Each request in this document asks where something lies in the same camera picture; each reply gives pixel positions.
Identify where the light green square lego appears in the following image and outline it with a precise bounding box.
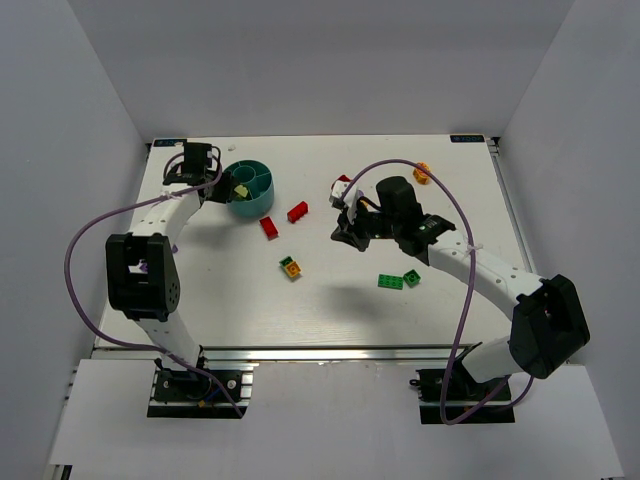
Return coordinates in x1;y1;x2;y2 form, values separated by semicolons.
234;185;250;200

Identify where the orange patterned round lego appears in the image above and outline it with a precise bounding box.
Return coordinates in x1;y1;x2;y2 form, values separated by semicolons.
413;162;431;185

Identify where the orange square lego brick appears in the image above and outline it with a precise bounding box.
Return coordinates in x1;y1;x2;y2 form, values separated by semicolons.
283;261;301;279

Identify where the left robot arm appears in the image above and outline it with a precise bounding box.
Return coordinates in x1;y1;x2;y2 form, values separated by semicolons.
106;142;237;370

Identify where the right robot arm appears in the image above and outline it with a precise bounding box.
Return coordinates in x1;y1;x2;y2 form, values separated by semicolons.
330;176;590;384

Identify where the teal divided round container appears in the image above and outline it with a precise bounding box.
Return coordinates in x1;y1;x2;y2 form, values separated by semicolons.
224;159;274;219

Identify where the red flat lego brick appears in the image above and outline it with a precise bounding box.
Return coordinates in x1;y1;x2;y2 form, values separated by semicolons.
259;216;279;240

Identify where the green flat lego plate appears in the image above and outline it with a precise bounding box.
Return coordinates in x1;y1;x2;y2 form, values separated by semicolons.
377;274;404;290

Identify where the red long lego brick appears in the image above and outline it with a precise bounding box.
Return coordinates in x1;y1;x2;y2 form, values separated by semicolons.
287;201;309;224

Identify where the green small lego brick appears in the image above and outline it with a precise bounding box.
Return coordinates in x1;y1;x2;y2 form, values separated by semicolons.
403;269;421;288

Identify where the small dark green lego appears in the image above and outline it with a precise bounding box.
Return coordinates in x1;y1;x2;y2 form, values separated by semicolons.
279;256;293;267

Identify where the right table logo sticker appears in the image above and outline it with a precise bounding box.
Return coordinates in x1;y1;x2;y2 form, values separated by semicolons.
449;134;485;143

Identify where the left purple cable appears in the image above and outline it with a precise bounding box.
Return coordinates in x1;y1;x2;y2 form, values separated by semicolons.
63;144;247;419

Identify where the purple cable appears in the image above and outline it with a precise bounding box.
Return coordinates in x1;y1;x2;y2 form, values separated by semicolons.
63;144;247;419
339;158;534;426

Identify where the aluminium right table rail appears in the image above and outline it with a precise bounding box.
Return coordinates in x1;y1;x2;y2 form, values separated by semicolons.
486;137;537;273

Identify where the aluminium table rail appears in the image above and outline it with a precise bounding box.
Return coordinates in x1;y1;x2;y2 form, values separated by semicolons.
92;343;481;365
486;137;537;273

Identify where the aluminium front table rail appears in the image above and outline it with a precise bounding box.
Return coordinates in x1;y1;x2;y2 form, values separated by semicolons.
92;343;481;365

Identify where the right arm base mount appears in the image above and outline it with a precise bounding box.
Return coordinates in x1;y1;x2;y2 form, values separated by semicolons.
409;369;515;425

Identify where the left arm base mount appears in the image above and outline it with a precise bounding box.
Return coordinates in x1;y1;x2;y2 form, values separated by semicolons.
147;369;251;419

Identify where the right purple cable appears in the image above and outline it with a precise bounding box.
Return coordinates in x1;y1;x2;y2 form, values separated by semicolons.
339;158;534;426

